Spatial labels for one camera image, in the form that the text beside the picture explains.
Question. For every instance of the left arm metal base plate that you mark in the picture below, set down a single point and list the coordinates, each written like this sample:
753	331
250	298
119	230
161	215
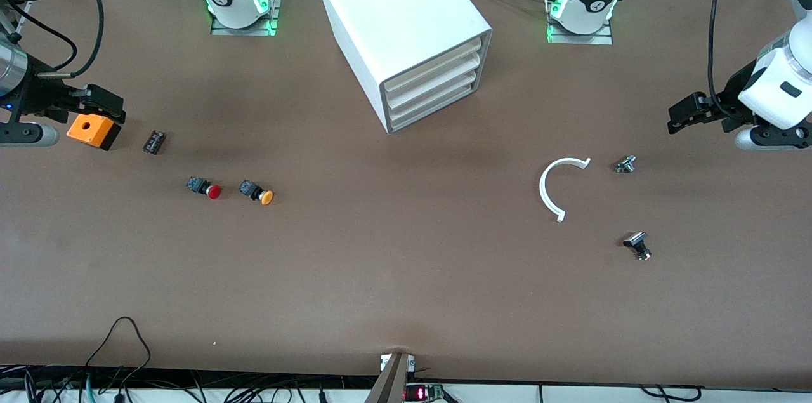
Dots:
580	39

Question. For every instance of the white curved plastic arc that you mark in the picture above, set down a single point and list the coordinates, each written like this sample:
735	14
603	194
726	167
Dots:
543	190

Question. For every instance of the orange mushroom push button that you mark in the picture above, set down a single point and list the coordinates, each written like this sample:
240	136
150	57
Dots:
255	191

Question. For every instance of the orange box with hole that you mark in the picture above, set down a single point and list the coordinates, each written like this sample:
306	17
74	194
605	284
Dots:
92	131

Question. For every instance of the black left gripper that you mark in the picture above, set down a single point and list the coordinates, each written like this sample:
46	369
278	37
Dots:
731	97

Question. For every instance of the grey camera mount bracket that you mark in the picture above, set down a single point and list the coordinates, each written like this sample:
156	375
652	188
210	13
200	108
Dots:
393	384

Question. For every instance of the black terminal block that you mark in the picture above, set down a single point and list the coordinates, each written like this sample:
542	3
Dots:
154	141

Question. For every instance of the red mushroom push button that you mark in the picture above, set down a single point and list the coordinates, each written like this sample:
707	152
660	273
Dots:
203	187

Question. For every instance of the black knob switch part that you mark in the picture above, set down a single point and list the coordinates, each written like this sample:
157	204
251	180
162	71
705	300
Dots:
636	243

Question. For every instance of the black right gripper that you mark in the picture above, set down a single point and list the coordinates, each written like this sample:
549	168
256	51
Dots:
39	96

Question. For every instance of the small silver switch part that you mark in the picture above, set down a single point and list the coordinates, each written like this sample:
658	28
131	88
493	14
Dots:
625	164

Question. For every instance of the device with red display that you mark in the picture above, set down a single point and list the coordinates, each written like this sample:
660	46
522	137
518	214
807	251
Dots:
422	393

